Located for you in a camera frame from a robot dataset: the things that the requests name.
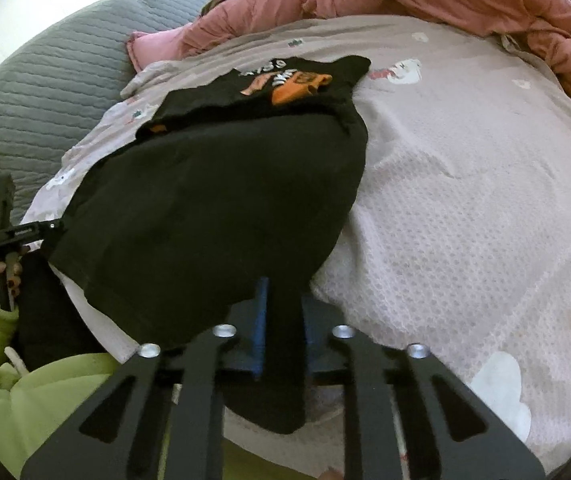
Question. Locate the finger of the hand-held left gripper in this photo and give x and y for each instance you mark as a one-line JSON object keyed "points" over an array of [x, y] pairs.
{"points": [[40, 231]]}

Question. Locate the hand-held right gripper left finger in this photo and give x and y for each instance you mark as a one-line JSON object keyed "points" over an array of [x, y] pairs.
{"points": [[260, 330]]}

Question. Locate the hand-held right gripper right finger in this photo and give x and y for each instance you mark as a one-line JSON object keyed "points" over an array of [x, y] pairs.
{"points": [[315, 332]]}

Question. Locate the black long-sleeve shirt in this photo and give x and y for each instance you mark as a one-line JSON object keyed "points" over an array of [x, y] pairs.
{"points": [[205, 200]]}

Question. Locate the person's right hand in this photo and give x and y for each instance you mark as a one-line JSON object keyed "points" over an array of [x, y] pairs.
{"points": [[330, 474]]}

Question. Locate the dark cloth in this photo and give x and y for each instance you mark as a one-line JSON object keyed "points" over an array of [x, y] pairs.
{"points": [[50, 315]]}

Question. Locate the grey quilted cover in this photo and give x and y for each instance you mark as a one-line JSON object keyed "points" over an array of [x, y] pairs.
{"points": [[55, 75]]}

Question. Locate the light pink printed blanket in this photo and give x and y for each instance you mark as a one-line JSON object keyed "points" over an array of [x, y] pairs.
{"points": [[465, 220]]}

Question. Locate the pink pillow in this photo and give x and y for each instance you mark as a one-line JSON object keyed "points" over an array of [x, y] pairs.
{"points": [[153, 50]]}

